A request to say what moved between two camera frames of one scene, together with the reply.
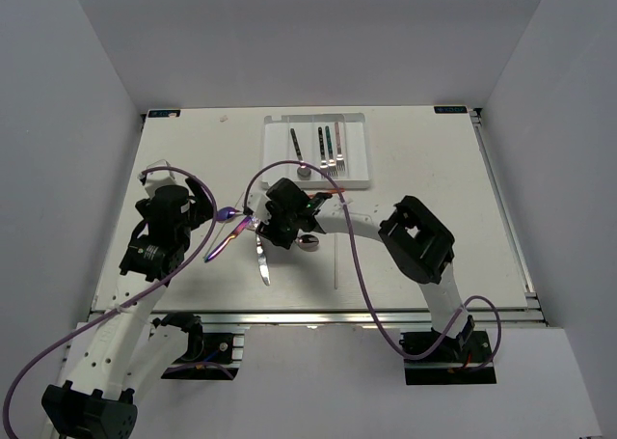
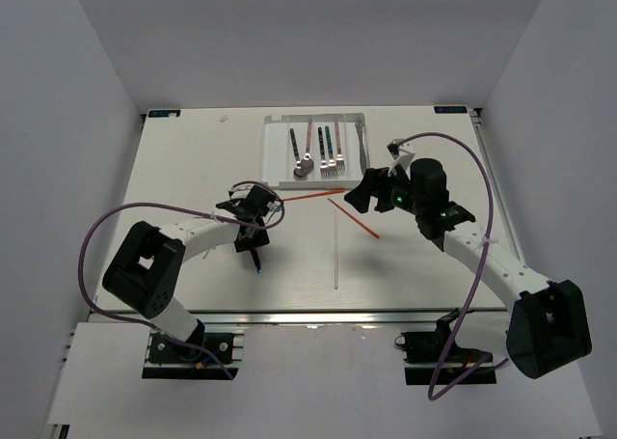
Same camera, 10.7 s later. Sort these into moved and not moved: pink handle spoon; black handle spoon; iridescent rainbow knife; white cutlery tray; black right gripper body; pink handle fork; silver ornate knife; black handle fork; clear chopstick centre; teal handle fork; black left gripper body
Moved: pink handle spoon; black left gripper body; black right gripper body; iridescent rainbow knife; silver ornate knife
Not moved: clear chopstick centre; teal handle fork; black handle spoon; white cutlery tray; pink handle fork; black handle fork
